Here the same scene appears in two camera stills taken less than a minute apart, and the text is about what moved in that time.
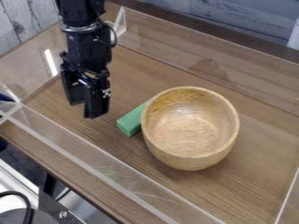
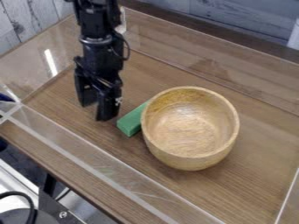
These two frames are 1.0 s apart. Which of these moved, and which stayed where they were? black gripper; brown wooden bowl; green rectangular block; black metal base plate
Moved: black gripper
Stayed: black metal base plate; green rectangular block; brown wooden bowl
